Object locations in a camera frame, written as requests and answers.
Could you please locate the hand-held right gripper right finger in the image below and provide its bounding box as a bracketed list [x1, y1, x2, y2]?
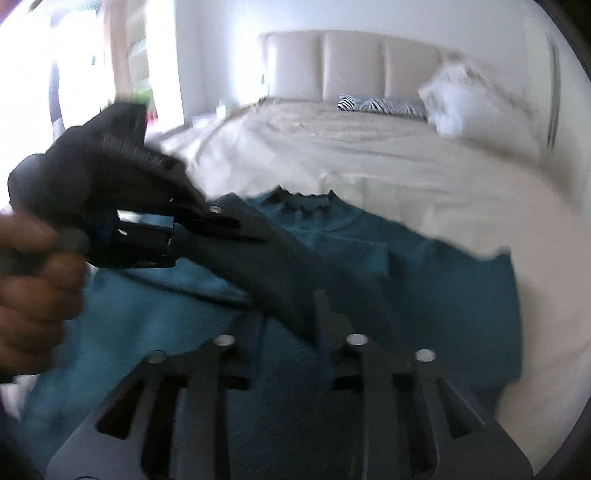
[313, 288, 534, 480]

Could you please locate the teal knit sweater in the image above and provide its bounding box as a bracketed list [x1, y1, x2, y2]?
[18, 187, 523, 480]

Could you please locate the zebra print pillow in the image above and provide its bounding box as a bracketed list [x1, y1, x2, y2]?
[337, 93, 428, 121]

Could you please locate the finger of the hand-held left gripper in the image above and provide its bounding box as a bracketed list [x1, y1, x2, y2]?
[173, 200, 334, 344]

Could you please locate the person's left hand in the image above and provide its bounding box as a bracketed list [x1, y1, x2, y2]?
[0, 208, 89, 376]

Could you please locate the bed with cream sheet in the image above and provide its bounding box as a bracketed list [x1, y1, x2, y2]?
[152, 97, 591, 472]

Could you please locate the beige padded headboard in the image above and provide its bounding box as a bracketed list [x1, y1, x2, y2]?
[261, 30, 462, 106]

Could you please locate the beige curtain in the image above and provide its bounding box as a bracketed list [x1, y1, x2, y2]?
[104, 0, 136, 101]

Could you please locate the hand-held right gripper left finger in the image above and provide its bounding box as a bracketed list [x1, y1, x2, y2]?
[46, 314, 266, 480]

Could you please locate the white pillow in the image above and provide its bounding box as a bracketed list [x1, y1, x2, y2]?
[418, 51, 546, 160]

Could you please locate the white wall shelf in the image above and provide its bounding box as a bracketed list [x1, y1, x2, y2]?
[130, 0, 182, 126]

